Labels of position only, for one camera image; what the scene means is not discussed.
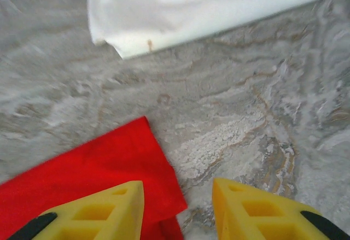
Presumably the folded white t-shirt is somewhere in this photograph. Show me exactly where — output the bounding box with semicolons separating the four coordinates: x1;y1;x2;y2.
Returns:
86;0;350;60

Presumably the red t-shirt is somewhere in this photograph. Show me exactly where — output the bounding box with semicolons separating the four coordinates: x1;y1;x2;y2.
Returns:
0;116;188;240

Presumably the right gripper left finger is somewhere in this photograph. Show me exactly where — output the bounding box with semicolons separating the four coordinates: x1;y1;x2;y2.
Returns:
8;180;144;240

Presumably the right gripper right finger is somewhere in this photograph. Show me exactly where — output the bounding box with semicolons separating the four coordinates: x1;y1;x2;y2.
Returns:
212;177;350;240

